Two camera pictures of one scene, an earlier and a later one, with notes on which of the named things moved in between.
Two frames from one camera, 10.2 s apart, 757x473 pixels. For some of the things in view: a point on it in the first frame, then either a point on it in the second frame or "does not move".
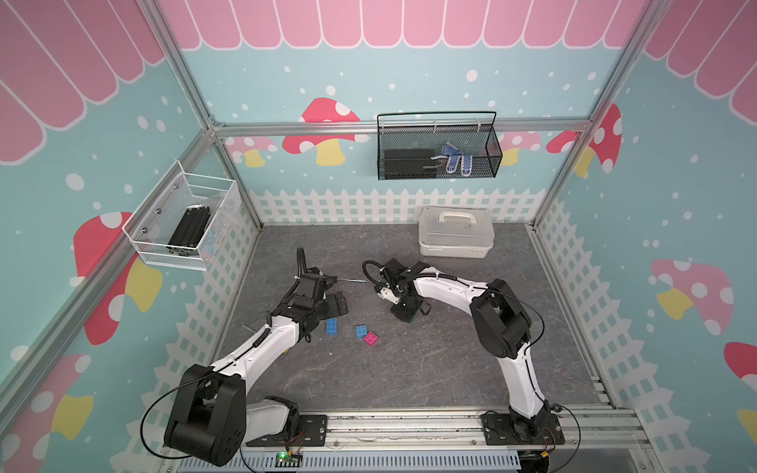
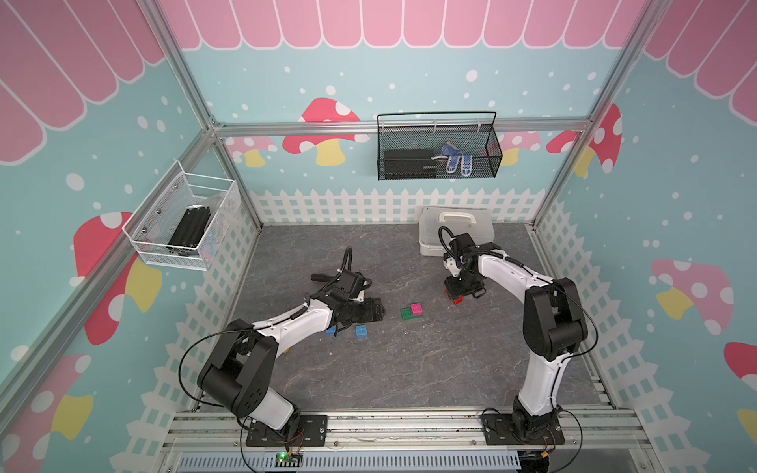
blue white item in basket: x=455 y=158 does not move
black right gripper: x=404 y=316 -> x=452 y=291
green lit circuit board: x=283 y=459 does not move
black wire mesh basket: x=437 y=145 does not move
